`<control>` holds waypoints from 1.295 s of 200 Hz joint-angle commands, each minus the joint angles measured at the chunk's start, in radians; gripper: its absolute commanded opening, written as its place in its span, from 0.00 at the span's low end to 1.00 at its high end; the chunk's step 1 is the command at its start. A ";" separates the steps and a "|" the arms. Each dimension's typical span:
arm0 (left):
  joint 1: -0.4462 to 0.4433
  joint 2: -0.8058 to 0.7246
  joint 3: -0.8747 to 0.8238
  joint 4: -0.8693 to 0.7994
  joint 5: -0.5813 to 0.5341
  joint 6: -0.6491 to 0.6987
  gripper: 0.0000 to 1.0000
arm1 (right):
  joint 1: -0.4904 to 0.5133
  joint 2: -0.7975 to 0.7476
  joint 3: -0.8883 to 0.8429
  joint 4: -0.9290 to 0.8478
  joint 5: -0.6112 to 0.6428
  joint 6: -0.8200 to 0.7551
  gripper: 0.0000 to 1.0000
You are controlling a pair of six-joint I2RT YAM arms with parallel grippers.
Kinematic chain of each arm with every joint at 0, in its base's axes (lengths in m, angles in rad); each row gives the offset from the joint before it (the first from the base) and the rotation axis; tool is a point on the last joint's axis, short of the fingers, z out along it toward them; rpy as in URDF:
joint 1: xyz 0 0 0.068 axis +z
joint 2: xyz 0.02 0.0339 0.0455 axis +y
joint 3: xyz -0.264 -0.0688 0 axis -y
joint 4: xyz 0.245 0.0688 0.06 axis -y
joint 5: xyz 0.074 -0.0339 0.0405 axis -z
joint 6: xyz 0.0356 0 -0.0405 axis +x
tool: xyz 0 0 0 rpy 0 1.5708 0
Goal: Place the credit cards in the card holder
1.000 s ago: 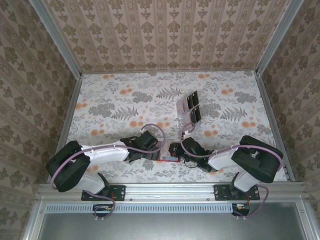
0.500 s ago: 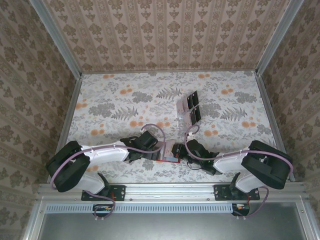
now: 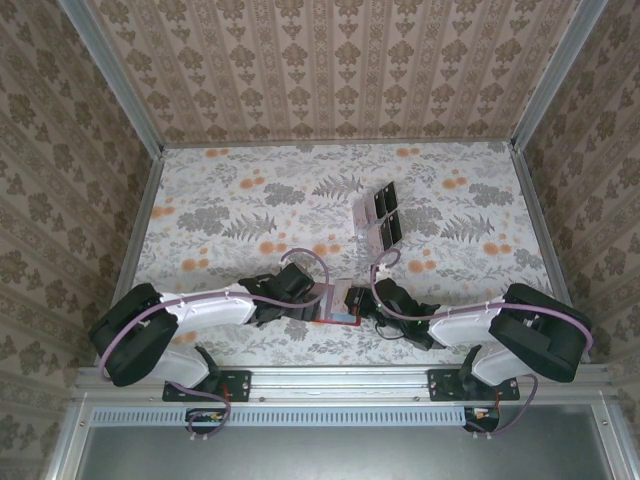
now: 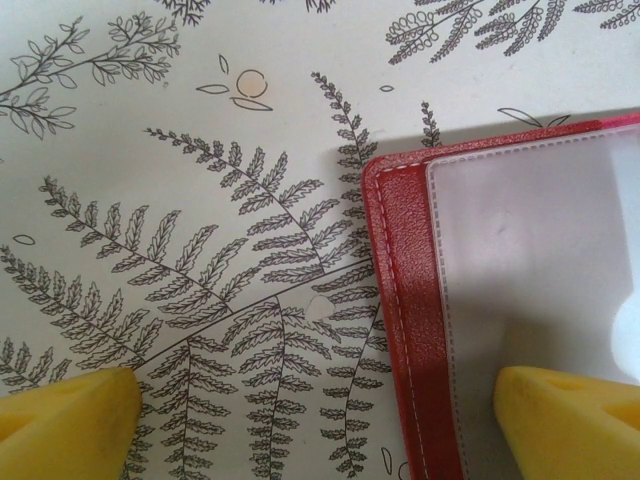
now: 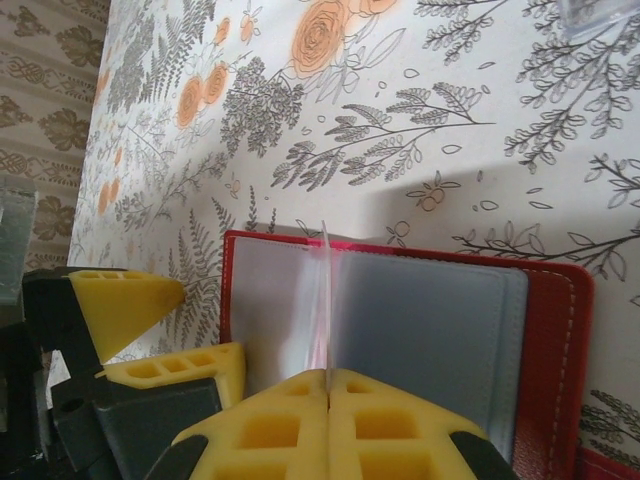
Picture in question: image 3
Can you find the black chip card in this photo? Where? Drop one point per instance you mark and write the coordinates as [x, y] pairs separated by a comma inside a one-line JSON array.
[[380, 201], [391, 194], [397, 226], [387, 235]]

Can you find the grey metal sheet panel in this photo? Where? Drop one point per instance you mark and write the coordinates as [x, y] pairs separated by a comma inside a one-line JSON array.
[[340, 455]]

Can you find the clear acrylic card stand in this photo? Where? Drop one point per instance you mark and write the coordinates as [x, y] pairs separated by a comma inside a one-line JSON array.
[[370, 240]]

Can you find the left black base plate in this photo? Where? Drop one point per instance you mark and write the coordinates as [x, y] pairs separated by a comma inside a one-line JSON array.
[[240, 385]]

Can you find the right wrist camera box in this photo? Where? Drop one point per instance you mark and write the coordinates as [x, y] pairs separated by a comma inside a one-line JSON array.
[[381, 270]]

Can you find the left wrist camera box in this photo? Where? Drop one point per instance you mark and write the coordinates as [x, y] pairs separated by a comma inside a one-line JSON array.
[[295, 280]]

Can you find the pink floral credit card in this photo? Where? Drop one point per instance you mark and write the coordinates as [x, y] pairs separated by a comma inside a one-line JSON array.
[[340, 297], [369, 235], [363, 210]]

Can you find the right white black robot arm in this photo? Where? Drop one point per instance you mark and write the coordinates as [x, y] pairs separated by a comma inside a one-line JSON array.
[[465, 325]]

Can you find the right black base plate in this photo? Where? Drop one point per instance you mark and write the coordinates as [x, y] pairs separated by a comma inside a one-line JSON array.
[[442, 387]]

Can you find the black connector box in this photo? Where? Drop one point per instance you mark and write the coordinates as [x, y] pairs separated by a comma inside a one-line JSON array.
[[205, 422], [487, 424]]

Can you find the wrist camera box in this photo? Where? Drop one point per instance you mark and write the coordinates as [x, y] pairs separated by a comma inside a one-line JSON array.
[[381, 270], [295, 280]]

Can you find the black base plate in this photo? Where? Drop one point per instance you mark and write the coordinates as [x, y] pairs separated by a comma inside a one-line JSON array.
[[442, 387], [240, 385]]

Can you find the aluminium mounting rail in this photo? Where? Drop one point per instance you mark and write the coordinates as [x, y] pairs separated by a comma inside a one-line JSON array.
[[340, 382]]

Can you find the aluminium table side rail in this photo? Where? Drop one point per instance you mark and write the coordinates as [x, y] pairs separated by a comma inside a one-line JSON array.
[[132, 250], [549, 250]]

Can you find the aluminium frame post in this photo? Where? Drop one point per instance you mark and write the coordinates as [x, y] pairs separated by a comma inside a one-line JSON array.
[[552, 75], [121, 82]]

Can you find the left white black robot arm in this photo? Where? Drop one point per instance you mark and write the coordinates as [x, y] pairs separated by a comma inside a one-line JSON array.
[[210, 310]]

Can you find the red leather card holder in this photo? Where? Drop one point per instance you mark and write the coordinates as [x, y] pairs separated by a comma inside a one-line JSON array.
[[350, 323]]

